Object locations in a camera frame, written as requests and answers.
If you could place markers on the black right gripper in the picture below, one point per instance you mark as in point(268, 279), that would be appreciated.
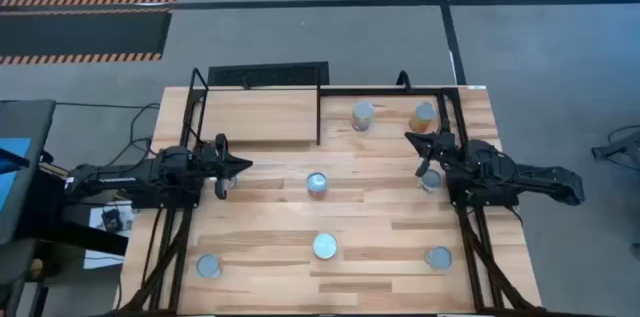
point(442, 152)

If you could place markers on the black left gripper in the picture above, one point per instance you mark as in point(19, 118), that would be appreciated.
point(212, 162)

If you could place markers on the orange label tin can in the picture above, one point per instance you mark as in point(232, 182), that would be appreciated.
point(424, 116)

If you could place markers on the green yellow label can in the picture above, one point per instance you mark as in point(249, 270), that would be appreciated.
point(433, 182)

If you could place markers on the multicoloured label tin can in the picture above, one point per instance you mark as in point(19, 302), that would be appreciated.
point(362, 114)

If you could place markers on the blue red label can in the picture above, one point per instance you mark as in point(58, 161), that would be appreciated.
point(317, 184)

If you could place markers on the grey lid tin can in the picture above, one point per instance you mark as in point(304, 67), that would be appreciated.
point(209, 265)
point(439, 257)

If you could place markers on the orange can bright lid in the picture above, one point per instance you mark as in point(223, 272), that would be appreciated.
point(325, 246)

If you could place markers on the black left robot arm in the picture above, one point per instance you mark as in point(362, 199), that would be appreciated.
point(125, 179)

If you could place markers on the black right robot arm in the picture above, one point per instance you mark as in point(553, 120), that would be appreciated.
point(540, 182)

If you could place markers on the shiny silver lid can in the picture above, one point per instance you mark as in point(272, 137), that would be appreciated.
point(231, 182)

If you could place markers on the small white table label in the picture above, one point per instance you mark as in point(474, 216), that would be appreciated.
point(476, 87)

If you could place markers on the black keyboard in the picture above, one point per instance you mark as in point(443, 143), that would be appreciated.
point(270, 74)

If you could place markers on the black floor tape strip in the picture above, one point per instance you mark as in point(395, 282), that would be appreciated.
point(445, 17)
point(350, 3)

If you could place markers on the small black device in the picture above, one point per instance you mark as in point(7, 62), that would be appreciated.
point(112, 220)

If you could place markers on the white paper box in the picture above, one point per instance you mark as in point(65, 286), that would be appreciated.
point(97, 217)

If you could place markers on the black desk base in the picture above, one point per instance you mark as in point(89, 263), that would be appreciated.
point(85, 239)

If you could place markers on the grey desk top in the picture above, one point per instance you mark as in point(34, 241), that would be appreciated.
point(30, 122)

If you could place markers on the blue screen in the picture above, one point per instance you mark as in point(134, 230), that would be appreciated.
point(17, 144)

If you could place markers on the wooden shelf with black frame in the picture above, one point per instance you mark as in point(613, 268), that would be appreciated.
point(260, 117)

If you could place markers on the black aluminium rig frame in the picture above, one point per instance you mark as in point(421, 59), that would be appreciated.
point(395, 91)

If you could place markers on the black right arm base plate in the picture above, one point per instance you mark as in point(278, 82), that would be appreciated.
point(480, 201)

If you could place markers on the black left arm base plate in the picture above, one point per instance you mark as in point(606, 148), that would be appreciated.
point(165, 202)

